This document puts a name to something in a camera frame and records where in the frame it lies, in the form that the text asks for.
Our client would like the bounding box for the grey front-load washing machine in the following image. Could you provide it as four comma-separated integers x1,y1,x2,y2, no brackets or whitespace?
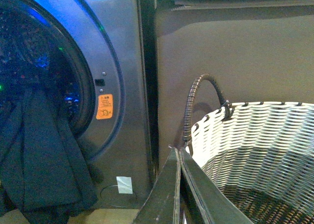
0,0,156,209

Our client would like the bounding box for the dark navy mesh garment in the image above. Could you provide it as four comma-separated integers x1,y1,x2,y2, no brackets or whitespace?
0,87,97,224

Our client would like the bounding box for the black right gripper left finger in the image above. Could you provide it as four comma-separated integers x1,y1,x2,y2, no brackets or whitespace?
133,148,181,224

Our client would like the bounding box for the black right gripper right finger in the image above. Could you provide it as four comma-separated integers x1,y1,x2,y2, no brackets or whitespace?
179,149,252,224

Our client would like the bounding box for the orange warning sticker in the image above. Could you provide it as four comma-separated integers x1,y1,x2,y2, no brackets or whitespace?
96,94,113,120

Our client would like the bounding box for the white tape patch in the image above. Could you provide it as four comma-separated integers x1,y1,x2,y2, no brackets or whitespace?
116,176,133,194

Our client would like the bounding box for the white woven laundry basket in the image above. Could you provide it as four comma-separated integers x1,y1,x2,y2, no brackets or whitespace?
191,101,314,224

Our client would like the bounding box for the dark grey cabinet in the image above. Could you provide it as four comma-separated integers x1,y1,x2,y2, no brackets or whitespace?
155,0,314,164

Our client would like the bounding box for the dark braided basket handle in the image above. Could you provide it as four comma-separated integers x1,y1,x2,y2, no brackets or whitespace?
182,73,235,146

